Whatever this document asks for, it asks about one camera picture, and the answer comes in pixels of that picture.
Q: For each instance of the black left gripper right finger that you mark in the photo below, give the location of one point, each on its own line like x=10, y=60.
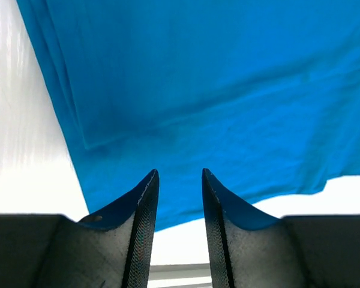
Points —
x=250, y=248

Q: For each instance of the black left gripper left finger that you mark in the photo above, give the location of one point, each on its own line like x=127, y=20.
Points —
x=108, y=248

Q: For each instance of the bright blue t-shirt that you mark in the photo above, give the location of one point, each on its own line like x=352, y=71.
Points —
x=265, y=94

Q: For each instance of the aluminium mounting rail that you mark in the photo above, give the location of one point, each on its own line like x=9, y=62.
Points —
x=184, y=275

